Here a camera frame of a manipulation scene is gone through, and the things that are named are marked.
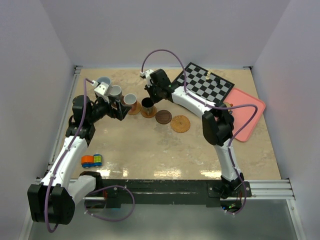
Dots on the aluminium left rail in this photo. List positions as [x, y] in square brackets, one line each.
[64, 120]

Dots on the copper orange cup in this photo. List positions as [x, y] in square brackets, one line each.
[228, 105]

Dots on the black maroon cup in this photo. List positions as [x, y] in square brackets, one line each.
[147, 102]

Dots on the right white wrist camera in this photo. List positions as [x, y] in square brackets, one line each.
[147, 76]

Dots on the grey white mug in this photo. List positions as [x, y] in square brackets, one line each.
[116, 92]

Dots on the light wooden coaster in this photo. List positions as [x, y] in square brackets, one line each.
[148, 112]

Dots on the small woven rattan coaster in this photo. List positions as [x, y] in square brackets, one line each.
[136, 109]

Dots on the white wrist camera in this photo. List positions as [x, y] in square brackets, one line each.
[103, 90]
[147, 76]

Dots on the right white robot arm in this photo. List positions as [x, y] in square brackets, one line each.
[217, 125]

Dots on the white floral mug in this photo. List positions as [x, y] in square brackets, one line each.
[130, 100]

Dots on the white chess piece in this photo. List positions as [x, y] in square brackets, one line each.
[208, 75]

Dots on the light blue cup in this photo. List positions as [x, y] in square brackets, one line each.
[104, 80]

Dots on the aluminium rail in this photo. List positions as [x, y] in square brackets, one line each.
[272, 190]
[64, 120]

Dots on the aluminium front rail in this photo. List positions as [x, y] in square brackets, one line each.
[272, 190]

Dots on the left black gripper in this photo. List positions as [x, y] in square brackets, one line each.
[120, 111]

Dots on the black white chessboard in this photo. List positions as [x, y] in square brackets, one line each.
[194, 78]

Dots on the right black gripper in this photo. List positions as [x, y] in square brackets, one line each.
[153, 98]

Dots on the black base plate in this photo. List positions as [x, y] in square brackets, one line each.
[211, 193]

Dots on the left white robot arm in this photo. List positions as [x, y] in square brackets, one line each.
[53, 200]

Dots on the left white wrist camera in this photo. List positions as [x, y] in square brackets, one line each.
[103, 90]

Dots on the orange toy car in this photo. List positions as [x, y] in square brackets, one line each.
[88, 161]

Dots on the pink plastic tray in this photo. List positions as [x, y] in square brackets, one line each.
[238, 97]

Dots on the large woven rattan coaster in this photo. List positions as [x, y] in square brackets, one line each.
[180, 124]

